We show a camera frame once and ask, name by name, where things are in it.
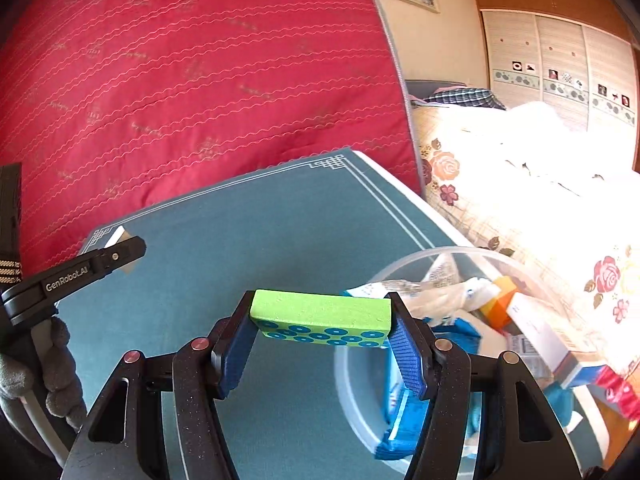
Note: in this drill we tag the red white snack packet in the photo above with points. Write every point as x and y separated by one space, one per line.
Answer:
619 392

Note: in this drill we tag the blue foil snack packet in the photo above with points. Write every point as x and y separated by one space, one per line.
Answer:
456 328

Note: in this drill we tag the red quilted mattress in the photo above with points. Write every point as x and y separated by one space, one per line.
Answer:
112 106

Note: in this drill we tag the wardrobe with sliding doors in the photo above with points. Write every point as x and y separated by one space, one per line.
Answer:
576 56

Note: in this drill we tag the white plastic bag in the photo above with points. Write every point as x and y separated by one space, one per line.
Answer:
439 285

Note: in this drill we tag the teal cloth pouch with ribbon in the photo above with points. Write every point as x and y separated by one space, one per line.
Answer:
562 404

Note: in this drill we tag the floral plaid bed cover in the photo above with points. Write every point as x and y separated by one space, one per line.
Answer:
585 249

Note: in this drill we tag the orange toy brick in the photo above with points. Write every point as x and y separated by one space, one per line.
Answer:
495 310

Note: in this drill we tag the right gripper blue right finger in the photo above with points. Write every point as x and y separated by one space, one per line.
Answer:
410 349

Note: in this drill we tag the blue cracker snack packet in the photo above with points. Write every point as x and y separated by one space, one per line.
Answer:
404 414

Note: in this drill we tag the blue and grey box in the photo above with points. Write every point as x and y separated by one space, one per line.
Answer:
572 358

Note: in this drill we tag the white zigzag pattern block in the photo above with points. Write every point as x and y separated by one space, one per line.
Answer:
124 250

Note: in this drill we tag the green dotted block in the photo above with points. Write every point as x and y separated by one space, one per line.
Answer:
336 321

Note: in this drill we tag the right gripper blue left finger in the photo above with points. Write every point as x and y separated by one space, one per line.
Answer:
235 342

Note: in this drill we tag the blue checked pillow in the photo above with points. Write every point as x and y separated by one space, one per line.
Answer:
466 97

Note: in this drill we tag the clear plastic bowl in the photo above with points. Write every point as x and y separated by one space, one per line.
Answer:
488 418

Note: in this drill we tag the teal table mat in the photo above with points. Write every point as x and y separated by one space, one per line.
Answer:
321 225

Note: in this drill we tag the grey gloved hand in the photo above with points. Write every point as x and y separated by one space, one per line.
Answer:
64 392

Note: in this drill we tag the white crumpled blanket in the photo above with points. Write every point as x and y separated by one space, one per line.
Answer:
535 139

